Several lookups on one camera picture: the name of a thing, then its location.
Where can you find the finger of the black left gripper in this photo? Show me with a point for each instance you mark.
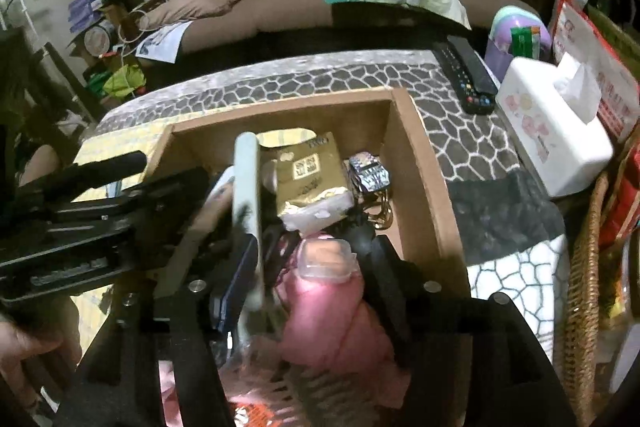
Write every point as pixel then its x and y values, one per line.
pixel 172 199
pixel 70 182

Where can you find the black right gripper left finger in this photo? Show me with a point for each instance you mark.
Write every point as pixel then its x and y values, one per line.
pixel 117 382

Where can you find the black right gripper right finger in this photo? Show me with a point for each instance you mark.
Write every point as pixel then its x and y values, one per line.
pixel 471 362

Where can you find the blue nail file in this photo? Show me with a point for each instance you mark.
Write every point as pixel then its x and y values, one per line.
pixel 246 207

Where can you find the person's left hand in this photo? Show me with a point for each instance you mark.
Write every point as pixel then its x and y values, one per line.
pixel 18 346

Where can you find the green yellow bag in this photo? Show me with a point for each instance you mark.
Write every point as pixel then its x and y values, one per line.
pixel 125 81

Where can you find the wicker basket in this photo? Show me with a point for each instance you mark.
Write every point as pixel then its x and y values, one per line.
pixel 582 310

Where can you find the pink cloth pouch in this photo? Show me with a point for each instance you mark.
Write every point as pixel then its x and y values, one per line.
pixel 330 364

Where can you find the white printed paper sheet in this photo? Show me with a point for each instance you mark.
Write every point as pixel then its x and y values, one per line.
pixel 163 45

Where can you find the small clear plastic case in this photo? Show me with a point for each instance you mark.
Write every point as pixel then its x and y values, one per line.
pixel 327 261

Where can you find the gold tissue packet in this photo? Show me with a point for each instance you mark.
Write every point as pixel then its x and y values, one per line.
pixel 313 191

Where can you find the brown cardboard box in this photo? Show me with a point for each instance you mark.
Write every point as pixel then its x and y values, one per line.
pixel 384 122

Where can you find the white tissue box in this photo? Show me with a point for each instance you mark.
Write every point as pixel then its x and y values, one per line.
pixel 563 152

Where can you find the black remote control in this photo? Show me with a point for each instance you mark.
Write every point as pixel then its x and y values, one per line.
pixel 468 76

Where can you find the purple round container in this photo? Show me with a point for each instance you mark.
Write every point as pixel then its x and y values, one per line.
pixel 514 33

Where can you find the red white plastic bag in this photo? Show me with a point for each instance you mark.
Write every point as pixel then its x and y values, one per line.
pixel 574 33

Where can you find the keychain with patterned tag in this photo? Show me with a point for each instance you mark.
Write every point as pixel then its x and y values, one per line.
pixel 371 182

